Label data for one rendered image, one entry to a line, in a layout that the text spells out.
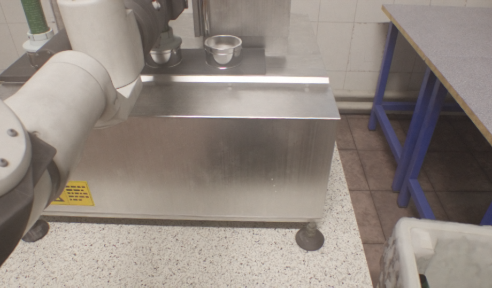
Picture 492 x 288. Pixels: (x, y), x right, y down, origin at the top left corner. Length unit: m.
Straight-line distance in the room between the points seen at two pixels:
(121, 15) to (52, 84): 0.13
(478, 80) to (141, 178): 1.17
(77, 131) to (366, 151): 2.04
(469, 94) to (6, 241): 1.31
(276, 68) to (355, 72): 1.74
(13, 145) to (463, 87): 1.32
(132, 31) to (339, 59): 2.00
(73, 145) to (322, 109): 0.40
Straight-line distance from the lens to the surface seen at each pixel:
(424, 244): 0.93
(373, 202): 1.96
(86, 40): 0.42
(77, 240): 0.81
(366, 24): 2.33
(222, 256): 0.73
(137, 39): 0.47
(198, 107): 0.60
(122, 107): 0.40
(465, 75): 1.50
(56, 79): 0.33
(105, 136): 0.64
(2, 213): 0.21
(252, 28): 0.74
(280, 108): 0.59
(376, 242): 1.79
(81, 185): 0.73
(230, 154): 0.62
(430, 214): 1.71
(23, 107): 0.30
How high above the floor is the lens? 1.33
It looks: 37 degrees down
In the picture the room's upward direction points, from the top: straight up
